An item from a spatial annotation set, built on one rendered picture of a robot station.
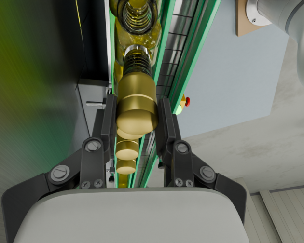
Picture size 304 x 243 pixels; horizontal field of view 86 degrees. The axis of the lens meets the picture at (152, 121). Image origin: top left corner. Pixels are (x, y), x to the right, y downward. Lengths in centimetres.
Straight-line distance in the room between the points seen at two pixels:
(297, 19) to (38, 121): 63
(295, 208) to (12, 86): 760
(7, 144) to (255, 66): 98
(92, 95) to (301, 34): 59
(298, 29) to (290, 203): 718
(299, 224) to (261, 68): 680
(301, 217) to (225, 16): 719
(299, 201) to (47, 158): 761
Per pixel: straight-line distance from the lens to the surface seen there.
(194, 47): 38
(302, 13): 63
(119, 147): 23
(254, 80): 107
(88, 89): 53
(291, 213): 755
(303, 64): 58
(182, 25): 43
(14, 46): 23
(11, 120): 22
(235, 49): 89
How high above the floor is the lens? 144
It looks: 39 degrees down
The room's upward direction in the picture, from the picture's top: 175 degrees clockwise
